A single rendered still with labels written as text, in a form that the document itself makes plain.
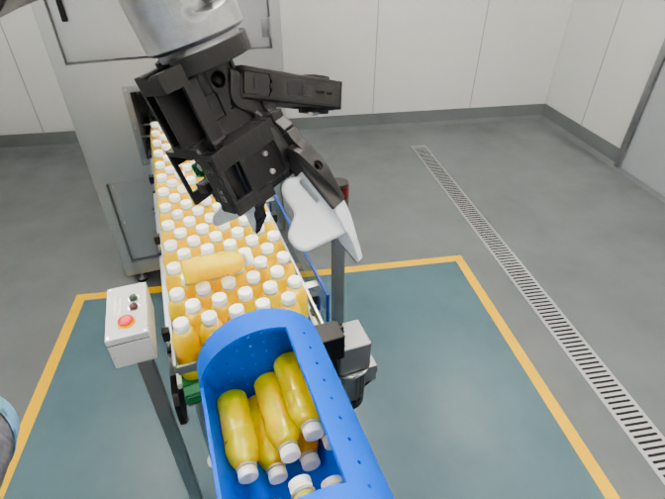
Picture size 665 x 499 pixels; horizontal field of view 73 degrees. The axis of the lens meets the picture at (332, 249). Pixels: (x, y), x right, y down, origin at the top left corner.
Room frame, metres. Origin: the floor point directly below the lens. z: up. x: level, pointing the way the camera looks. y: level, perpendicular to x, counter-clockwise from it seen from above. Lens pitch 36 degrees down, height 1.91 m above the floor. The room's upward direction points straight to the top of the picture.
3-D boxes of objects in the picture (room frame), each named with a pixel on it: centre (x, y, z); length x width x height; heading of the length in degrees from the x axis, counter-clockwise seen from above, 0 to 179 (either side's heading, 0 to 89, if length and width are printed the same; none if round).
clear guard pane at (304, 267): (1.43, 0.15, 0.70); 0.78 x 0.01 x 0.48; 20
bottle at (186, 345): (0.80, 0.38, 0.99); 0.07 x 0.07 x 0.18
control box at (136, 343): (0.84, 0.53, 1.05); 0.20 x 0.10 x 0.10; 20
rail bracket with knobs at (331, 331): (0.85, 0.01, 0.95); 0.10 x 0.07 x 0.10; 110
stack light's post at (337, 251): (1.23, -0.02, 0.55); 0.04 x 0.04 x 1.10; 20
